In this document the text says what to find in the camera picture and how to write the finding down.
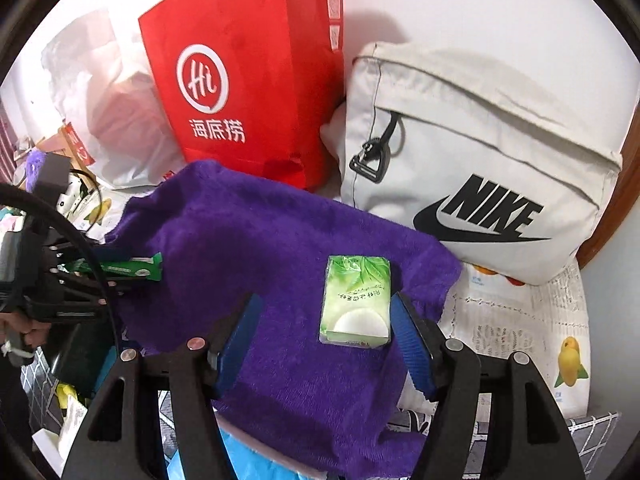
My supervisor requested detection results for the purple fuzzy cloth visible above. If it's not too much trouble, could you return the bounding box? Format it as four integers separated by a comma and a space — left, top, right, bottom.
24, 152, 48, 186

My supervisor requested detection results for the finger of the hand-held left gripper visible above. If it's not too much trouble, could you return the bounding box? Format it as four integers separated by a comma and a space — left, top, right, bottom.
50, 271, 152, 307
47, 241, 126, 263

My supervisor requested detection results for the grey grid blanket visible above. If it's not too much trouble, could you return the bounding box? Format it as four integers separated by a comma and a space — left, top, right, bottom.
15, 350, 623, 480

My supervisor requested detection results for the black cable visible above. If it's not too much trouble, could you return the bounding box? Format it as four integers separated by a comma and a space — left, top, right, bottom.
0, 182, 126, 356

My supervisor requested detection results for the green snack packet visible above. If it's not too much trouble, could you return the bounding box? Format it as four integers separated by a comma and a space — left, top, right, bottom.
75, 252, 165, 282

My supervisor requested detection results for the red paper bag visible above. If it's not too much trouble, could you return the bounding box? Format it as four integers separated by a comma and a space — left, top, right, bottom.
137, 0, 346, 192

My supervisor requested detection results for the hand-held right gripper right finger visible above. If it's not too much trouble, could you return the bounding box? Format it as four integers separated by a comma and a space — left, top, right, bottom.
390, 291, 586, 480

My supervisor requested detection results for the orange cardboard box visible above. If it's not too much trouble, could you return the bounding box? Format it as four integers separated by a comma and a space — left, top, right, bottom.
37, 122, 97, 167

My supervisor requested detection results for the person's left hand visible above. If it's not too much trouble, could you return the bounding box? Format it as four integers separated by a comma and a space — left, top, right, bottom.
0, 312, 51, 350

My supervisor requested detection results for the beige sling bag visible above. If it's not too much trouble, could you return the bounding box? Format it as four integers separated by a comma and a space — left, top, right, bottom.
320, 42, 626, 287

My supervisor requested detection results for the blue star paper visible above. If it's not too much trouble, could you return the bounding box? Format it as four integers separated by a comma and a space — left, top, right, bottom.
167, 425, 321, 480

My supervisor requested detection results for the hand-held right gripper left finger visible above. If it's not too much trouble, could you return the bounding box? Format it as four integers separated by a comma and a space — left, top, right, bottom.
60, 292, 266, 480

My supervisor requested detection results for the green tissue pack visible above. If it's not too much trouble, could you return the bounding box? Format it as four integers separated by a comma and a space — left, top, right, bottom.
318, 255, 392, 348

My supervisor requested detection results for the purple towel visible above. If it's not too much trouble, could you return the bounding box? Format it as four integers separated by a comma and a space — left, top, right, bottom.
105, 160, 463, 478

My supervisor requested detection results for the white plastic bag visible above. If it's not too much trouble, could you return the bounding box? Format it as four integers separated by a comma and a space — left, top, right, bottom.
40, 7, 188, 191

